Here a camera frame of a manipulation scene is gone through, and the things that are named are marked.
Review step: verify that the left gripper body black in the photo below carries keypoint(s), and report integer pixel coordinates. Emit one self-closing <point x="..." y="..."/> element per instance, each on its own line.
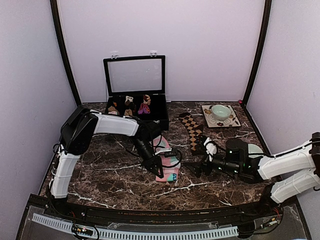
<point x="139" y="145"/>

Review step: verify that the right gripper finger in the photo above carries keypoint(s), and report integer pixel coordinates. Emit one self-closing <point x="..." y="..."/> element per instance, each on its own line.
<point x="198" y="150"/>
<point x="194" y="167"/>

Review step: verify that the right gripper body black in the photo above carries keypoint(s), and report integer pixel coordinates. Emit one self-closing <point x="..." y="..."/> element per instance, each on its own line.
<point x="231" y="167"/>

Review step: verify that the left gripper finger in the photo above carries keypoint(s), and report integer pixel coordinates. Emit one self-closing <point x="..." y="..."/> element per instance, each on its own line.
<point x="153" y="167"/>
<point x="159" y="166"/>

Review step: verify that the pink mint patterned sock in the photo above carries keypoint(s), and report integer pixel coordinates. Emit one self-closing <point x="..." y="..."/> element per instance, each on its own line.
<point x="171" y="165"/>

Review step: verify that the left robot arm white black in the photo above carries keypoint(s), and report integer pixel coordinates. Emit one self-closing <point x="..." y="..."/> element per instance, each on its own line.
<point x="76" y="135"/>

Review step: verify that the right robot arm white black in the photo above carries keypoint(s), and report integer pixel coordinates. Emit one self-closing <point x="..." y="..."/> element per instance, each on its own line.
<point x="303" y="160"/>

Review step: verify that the brown argyle sock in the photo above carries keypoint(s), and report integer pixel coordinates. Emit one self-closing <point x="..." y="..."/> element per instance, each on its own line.
<point x="193" y="128"/>

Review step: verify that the celadon bowl on table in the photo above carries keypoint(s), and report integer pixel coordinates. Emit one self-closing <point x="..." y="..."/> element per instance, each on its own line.
<point x="254" y="150"/>

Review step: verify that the rolled purple orange sock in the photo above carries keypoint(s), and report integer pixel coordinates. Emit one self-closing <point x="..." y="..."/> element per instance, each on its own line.
<point x="144" y="109"/>

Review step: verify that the rolled tan sock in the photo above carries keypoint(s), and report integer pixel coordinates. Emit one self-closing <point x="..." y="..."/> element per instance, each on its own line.
<point x="128" y="112"/>

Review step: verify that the rolled cream brown sock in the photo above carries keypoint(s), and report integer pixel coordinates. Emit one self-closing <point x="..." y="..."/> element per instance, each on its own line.
<point x="146" y="99"/>

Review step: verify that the rolled white brown sock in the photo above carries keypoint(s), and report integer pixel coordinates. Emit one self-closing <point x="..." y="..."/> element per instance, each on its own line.
<point x="128" y="100"/>

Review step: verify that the square floral ceramic plate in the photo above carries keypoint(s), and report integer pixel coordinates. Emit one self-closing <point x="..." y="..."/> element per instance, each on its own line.
<point x="211" y="122"/>

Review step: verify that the rolled pink white sock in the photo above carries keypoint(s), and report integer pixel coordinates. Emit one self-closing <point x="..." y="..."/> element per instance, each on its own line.
<point x="113" y="113"/>

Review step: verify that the celadon bowl on plate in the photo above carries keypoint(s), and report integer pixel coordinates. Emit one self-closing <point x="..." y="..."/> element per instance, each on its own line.
<point x="220" y="112"/>

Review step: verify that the rolled brown orange sock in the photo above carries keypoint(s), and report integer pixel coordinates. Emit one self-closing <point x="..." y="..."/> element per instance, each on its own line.
<point x="112" y="107"/>

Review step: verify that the black glass-lid storage box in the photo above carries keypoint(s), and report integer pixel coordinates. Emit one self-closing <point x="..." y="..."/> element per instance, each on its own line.
<point x="136" y="76"/>

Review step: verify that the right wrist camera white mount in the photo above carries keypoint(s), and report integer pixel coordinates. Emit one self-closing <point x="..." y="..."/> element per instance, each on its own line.
<point x="211" y="148"/>

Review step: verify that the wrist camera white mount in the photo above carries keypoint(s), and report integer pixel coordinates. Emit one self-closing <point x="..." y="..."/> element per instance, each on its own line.
<point x="169" y="152"/>
<point x="211" y="148"/>

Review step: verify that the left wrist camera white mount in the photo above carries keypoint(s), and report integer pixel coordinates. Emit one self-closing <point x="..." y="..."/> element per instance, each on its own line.
<point x="169" y="152"/>

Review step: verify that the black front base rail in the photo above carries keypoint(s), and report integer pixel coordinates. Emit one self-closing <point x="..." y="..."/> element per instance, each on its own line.
<point x="99" y="216"/>

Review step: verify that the right black frame post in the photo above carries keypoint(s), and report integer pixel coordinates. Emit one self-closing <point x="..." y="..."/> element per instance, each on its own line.
<point x="259" y="51"/>

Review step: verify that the black frame post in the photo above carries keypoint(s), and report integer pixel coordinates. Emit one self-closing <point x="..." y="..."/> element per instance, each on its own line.
<point x="63" y="51"/>
<point x="259" y="51"/>

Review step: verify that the white slotted cable duct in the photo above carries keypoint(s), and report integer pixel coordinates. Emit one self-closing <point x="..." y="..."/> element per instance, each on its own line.
<point x="123" y="231"/>

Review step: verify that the left black frame post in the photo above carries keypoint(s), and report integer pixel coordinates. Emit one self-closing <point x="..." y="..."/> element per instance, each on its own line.
<point x="63" y="51"/>

